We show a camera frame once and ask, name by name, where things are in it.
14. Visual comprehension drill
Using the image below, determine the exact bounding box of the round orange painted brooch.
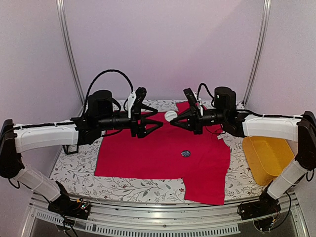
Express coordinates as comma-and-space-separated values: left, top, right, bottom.
164, 111, 178, 122

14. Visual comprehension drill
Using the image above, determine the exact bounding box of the left aluminium frame post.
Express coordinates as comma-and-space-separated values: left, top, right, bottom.
56, 0, 84, 105

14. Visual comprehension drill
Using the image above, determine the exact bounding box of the brooch box with blue brooch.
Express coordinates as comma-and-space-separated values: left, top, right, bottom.
62, 145, 79, 155

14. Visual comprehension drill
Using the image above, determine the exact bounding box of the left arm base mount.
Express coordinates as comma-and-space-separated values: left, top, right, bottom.
48, 197, 91, 220

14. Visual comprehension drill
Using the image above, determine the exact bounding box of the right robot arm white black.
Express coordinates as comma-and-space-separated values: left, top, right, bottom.
170, 86, 316, 215

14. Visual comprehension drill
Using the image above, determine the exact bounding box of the round blue painted brooch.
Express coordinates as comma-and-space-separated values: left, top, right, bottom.
181, 150, 191, 158

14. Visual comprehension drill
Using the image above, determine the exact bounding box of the right black looped cable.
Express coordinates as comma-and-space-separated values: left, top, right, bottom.
197, 82, 214, 102

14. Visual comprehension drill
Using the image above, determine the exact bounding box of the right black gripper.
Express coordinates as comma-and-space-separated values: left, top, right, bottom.
170, 105, 227, 135

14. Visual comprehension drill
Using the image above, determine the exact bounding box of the aluminium frame post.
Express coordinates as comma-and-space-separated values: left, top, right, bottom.
56, 0, 84, 105
242, 0, 272, 107

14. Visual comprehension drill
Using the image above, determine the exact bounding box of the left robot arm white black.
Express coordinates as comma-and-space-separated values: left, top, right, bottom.
0, 87, 163, 214

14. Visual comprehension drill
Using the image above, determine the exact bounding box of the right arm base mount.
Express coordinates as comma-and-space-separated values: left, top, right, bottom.
237, 198, 281, 220

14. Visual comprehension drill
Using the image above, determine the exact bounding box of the floral patterned table mat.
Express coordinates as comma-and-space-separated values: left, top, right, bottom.
49, 99, 262, 204

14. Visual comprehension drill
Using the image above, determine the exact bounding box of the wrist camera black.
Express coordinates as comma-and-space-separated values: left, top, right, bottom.
123, 87, 147, 119
183, 88, 203, 116

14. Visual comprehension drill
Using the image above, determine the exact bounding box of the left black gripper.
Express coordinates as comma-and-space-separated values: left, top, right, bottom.
98, 104, 164, 138

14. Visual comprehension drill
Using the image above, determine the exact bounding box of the left black looped cable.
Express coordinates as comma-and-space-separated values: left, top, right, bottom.
83, 70, 135, 109

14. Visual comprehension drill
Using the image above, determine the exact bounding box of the right aluminium frame post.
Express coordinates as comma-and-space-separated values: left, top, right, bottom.
242, 0, 272, 107

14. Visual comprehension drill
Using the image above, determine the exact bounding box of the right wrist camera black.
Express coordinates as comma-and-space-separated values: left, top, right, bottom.
183, 88, 203, 116

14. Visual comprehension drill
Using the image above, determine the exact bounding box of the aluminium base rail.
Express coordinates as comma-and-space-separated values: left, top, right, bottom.
21, 192, 309, 237

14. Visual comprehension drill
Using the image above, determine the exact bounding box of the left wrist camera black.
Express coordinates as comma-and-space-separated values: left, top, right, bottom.
123, 87, 147, 119

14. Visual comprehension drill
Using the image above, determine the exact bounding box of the black looped cable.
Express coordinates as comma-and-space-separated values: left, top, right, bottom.
83, 70, 135, 109
197, 82, 214, 102

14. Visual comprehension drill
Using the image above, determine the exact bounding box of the yellow plastic basket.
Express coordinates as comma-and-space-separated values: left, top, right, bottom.
242, 136, 294, 186

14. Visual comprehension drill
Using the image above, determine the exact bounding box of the red polo shirt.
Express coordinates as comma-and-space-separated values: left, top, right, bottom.
94, 113, 231, 205

